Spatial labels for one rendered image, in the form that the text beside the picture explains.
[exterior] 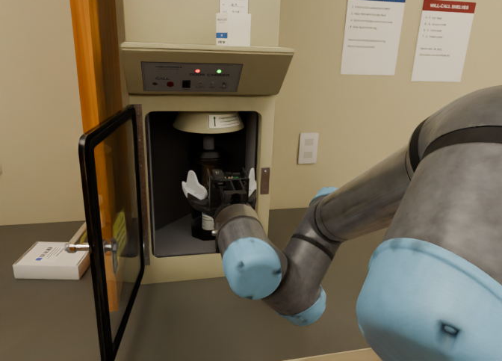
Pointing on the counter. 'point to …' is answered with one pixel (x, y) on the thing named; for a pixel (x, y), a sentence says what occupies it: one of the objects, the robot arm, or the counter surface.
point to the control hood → (258, 82)
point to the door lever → (78, 241)
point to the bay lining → (178, 161)
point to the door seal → (101, 227)
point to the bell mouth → (208, 122)
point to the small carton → (233, 29)
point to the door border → (96, 230)
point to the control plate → (169, 73)
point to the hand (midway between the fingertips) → (218, 183)
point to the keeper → (264, 181)
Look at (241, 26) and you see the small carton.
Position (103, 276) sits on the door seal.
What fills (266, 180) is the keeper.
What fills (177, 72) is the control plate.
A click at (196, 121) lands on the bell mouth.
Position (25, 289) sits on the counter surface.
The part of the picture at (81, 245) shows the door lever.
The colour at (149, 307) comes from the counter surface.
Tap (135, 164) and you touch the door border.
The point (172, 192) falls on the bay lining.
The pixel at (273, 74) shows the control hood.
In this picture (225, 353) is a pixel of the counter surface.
